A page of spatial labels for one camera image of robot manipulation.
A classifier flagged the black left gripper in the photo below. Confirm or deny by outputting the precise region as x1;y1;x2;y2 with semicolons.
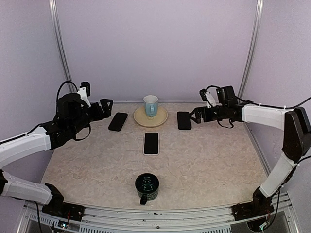
69;98;113;135

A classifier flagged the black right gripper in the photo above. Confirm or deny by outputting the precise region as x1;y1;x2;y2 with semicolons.
189;104;228;123

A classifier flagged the pink phone case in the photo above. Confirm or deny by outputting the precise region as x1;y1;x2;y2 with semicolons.
142;132;160;156

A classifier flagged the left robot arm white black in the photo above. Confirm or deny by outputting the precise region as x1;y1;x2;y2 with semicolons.
0;90;113;216

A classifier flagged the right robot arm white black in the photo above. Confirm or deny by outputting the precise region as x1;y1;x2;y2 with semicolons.
187;85;311;220

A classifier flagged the beige plate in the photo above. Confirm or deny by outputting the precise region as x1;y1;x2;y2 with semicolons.
134;106;168;128

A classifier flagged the light blue mug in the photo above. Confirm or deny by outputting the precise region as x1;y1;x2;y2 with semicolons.
143;95;158;117

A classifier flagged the black mug with green print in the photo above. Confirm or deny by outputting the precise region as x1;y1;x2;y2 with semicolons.
135;173;159;205

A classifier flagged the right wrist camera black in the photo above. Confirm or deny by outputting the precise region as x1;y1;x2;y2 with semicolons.
199;89;216;108

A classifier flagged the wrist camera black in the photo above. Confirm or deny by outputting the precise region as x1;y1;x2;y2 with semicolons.
199;89;216;108
77;82;91;107

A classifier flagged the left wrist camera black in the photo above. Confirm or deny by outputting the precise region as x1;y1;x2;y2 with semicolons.
77;82;91;107

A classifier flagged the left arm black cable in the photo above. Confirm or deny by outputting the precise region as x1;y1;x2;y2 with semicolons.
57;81;78;107

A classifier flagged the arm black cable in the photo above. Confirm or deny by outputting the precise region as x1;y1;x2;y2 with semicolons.
57;81;78;107
284;96;311;110

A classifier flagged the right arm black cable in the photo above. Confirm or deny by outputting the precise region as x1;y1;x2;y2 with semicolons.
284;96;311;110

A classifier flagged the aluminium front rail frame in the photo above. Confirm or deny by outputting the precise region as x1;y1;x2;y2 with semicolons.
17;193;301;233

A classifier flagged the left aluminium corner post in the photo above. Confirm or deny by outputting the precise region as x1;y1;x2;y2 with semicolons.
48;0;76;93

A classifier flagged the aluminium corner post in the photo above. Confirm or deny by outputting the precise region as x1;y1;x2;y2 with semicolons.
238;0;264;98
48;0;76;93

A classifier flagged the right aluminium corner post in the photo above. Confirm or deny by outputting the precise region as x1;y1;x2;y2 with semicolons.
238;0;264;98

